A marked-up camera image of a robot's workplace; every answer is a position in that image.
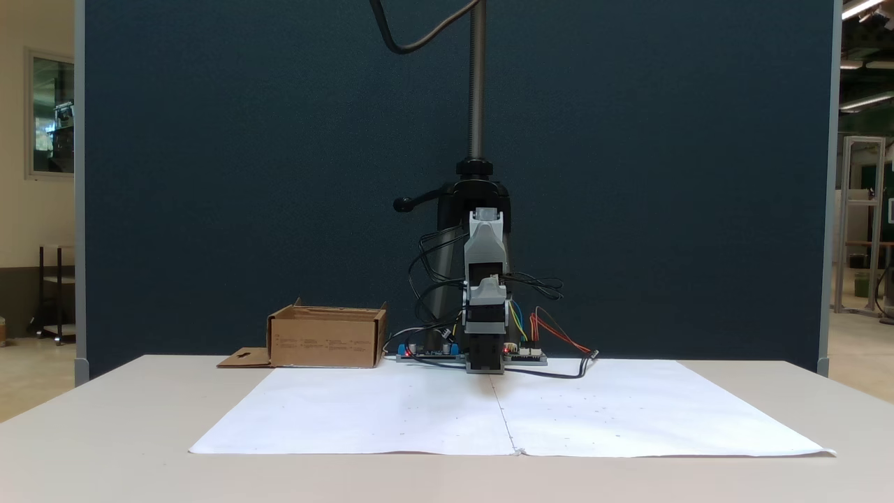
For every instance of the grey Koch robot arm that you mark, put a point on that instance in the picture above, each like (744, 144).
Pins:
(484, 241)

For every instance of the green bin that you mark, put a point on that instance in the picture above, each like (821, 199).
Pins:
(862, 285)

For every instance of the motor driver circuit board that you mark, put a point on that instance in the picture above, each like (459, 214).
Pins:
(527, 358)

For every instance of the blue power circuit board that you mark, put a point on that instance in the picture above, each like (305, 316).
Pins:
(426, 355)

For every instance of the white paper sheet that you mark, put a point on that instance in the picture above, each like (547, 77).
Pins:
(384, 419)

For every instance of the brown cardboard box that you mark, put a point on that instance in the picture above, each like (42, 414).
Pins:
(321, 342)

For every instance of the dark blue partition panel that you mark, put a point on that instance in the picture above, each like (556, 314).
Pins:
(244, 175)

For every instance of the ceiling strip light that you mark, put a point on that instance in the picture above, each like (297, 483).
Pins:
(859, 8)
(866, 102)

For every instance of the black camera stand with pole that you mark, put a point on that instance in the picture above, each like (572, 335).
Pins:
(477, 105)

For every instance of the aluminium profile frame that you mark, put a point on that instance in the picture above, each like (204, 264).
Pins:
(865, 140)

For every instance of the black shelf frame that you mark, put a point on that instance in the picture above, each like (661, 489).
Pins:
(59, 293)

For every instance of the framed wall window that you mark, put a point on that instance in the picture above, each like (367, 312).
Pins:
(52, 119)

